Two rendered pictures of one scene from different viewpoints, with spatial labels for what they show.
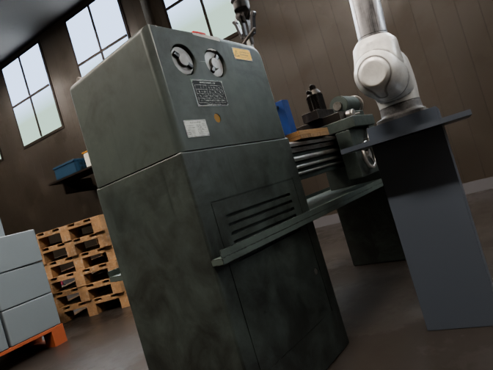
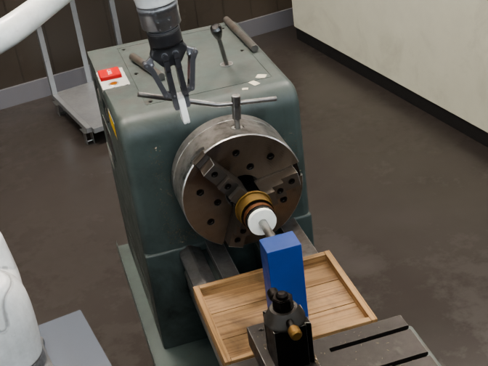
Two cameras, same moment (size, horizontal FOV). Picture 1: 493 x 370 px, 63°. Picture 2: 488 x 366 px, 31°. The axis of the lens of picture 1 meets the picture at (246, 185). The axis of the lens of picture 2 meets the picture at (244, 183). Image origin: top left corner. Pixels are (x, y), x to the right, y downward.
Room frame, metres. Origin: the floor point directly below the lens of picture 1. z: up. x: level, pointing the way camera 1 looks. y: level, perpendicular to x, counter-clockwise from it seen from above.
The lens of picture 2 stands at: (3.08, -1.60, 2.21)
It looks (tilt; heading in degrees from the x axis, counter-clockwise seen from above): 30 degrees down; 129
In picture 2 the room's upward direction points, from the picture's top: 8 degrees counter-clockwise
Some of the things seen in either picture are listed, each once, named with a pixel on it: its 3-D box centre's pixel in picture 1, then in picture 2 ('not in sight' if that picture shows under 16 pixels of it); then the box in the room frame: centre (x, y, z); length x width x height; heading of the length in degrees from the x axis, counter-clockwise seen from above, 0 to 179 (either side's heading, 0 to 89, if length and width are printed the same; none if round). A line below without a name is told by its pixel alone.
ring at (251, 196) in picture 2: not in sight; (255, 210); (1.97, -0.17, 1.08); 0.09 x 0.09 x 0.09; 51
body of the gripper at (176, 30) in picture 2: (242, 11); (167, 46); (1.81, -0.21, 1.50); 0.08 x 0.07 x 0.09; 51
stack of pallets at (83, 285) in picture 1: (110, 257); not in sight; (4.34, 1.64, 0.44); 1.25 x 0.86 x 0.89; 169
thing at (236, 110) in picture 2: not in sight; (237, 116); (1.87, -0.07, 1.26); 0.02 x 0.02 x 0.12
